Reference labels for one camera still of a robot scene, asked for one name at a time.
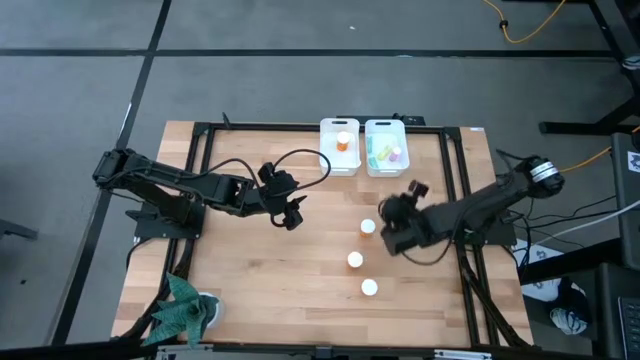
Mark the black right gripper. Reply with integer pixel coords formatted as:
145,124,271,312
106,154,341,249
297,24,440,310
378,193,427,257

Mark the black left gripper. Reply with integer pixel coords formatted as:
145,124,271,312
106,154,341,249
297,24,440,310
257,162,307,231

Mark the green pill bottle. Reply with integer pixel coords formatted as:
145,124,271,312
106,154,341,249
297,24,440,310
366,135,380,169

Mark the white plastic bin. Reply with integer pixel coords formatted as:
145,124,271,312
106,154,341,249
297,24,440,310
364,118,411,179
318,117,362,178

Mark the white plant pot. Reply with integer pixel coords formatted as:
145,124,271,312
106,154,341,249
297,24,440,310
197,291,225,330

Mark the green artificial plant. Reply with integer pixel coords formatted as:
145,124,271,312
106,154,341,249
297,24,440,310
141,272,221,350

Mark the black side table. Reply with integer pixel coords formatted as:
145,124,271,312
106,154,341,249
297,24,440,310
517,238,640,360

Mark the black computer tower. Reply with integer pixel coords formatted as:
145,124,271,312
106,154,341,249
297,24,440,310
610,132,640,271

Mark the black keyboard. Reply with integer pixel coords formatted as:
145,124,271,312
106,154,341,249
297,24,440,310
617,296,640,360

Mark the dark grey furniture foot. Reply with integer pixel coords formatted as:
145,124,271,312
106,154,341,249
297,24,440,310
0,218,40,241

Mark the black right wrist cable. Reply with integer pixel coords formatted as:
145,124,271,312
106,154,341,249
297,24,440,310
399,239,454,267

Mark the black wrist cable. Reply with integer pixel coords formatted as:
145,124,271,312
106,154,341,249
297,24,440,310
199,148,332,194
399,239,454,267

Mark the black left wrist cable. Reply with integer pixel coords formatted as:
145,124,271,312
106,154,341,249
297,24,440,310
199,148,332,194

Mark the black aluminium table frame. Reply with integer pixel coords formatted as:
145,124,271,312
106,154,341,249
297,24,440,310
112,112,534,360

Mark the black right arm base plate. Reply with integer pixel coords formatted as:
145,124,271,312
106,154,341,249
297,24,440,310
449,219,519,247

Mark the silver metal bracket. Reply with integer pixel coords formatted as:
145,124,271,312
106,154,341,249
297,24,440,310
433,348,494,360
155,348,214,360

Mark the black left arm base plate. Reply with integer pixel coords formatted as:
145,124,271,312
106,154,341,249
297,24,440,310
124,197,206,240

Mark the black power cable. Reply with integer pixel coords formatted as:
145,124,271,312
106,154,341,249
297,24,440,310
519,194,621,224

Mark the black desk leg frame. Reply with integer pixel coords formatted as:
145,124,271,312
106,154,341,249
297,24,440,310
538,0,640,136

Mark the white cable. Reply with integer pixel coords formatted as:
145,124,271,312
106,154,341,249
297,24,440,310
519,198,640,247

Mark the yellow floor extension cable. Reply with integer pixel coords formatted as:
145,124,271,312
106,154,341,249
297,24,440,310
482,0,568,45

